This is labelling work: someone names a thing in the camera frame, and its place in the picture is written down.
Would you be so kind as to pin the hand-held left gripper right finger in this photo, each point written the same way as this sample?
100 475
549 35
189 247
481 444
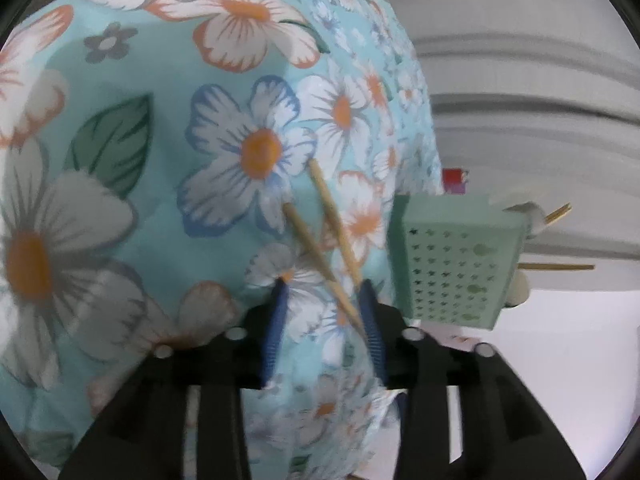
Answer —
372 330

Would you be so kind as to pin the slender bamboo chopstick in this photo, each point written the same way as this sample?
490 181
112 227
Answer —
555 266
332 215
310 245
557 214

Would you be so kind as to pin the green perforated utensil holder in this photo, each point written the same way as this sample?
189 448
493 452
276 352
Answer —
450 260

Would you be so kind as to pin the light blue floral tablecloth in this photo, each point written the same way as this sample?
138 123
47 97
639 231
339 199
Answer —
150 160

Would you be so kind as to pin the grey curtain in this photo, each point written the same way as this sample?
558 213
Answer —
500 60

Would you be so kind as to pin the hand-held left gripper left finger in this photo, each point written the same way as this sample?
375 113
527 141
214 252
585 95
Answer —
276 330

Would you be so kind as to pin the purple cup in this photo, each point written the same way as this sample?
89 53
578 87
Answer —
457 189

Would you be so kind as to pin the cream plastic rice spoon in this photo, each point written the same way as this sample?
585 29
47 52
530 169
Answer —
515 197
519 290

